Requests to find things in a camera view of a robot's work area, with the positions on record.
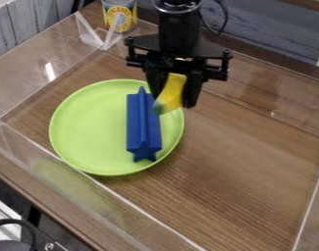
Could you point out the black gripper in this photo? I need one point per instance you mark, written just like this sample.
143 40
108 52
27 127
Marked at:
178 50

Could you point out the yellow toy banana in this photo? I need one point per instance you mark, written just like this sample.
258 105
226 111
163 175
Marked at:
170 99

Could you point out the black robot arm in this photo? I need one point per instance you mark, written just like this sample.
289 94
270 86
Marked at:
179 5

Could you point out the green round plate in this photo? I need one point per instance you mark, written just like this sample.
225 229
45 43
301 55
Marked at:
88 129

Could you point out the blue star-shaped block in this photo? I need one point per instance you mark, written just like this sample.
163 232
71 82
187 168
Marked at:
143 126

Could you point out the yellow blue tin can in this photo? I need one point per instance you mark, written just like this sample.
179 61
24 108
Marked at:
120 11

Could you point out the clear acrylic tray walls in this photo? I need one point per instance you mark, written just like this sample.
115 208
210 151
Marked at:
234 184

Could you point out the black chair armrest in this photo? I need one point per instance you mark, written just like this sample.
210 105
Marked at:
13 242

